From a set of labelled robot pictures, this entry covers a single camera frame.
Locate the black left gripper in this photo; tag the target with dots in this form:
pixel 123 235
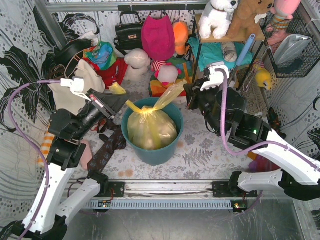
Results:
pixel 101 105

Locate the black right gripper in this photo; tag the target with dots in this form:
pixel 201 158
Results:
pixel 197 96

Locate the yellow trash bag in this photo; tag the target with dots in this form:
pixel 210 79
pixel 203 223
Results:
pixel 150 128

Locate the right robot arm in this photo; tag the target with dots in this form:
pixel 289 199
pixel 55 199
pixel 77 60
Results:
pixel 297 176

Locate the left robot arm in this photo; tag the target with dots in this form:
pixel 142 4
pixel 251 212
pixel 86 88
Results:
pixel 50 216

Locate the cream canvas tote bag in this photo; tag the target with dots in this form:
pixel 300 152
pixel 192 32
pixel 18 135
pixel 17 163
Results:
pixel 70 94

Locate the magenta felt bag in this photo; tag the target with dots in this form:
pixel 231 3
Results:
pixel 158 39

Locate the teal trash bin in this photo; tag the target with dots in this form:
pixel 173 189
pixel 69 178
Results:
pixel 158 156

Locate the pink striped plush doll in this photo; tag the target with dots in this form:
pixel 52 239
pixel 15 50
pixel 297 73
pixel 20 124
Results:
pixel 165 72

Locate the red cloth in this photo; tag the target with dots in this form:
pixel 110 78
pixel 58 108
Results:
pixel 114 74

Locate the rainbow striped cloth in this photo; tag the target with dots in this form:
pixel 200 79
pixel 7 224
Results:
pixel 187 70

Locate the dark floral necktie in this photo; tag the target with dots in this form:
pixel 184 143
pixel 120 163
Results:
pixel 112 136

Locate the teal folded cloth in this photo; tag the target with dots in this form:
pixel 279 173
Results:
pixel 212 53

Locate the cream plush sheep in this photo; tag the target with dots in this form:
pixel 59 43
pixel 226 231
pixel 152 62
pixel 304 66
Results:
pixel 137 62

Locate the colorful printed scarf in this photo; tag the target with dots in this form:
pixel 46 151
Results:
pixel 101 57

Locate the beige chenille duster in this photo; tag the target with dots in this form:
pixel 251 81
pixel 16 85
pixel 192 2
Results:
pixel 255 103

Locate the pink sponge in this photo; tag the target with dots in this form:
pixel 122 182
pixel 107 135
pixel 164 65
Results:
pixel 87 155

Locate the orange plush toy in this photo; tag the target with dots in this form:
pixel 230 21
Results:
pixel 181 35

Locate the blue lint roller mop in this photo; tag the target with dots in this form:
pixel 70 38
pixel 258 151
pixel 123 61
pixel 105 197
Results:
pixel 241 57

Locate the black leather handbag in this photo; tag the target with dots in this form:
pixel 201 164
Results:
pixel 128 36

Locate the black hat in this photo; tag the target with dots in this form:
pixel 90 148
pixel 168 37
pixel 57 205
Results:
pixel 63 56

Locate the yellow plush duck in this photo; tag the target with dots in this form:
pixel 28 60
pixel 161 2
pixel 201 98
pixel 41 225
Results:
pixel 262 75

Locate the orange checkered towel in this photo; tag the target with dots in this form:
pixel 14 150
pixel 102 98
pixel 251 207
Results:
pixel 45 148

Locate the white plush dog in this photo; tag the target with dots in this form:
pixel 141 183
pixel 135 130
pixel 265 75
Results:
pixel 216 18

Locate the brown teddy bear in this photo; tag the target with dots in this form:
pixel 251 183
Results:
pixel 247 17

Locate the purple orange sock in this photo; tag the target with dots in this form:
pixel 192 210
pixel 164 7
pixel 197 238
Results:
pixel 260 164

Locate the silver foil pouch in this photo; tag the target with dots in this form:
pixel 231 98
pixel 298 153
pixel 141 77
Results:
pixel 291 48

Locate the pink plush toy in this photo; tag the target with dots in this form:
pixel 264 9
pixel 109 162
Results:
pixel 283 10

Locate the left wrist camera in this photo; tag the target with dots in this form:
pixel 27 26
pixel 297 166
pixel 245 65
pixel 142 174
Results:
pixel 76 86

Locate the aluminium rail base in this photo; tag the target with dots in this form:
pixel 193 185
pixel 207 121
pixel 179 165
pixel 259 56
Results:
pixel 165 193

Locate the black wire basket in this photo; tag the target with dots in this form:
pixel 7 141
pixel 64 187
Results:
pixel 274 35

